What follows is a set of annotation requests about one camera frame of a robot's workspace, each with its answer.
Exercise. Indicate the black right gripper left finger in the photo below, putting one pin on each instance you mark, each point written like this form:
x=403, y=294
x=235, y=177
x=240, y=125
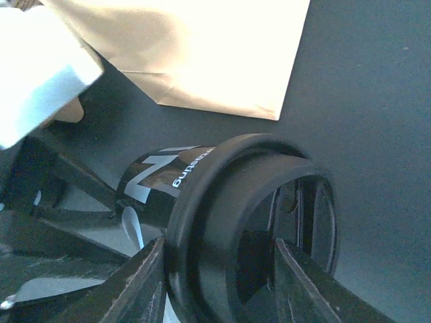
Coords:
x=136, y=292

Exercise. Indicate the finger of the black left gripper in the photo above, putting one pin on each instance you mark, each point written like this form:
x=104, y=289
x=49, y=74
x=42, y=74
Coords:
x=42, y=169
x=39, y=260

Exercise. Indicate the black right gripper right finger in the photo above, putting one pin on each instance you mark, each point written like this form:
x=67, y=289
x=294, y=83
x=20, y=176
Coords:
x=305, y=293

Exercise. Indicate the black paper coffee cup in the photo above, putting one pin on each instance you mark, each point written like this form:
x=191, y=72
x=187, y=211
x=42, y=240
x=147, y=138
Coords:
x=148, y=191

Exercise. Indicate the brown paper takeout bag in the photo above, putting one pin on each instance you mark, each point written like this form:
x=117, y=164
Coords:
x=231, y=57

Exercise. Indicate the brown pulp cup carrier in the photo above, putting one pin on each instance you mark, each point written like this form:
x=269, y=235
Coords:
x=72, y=112

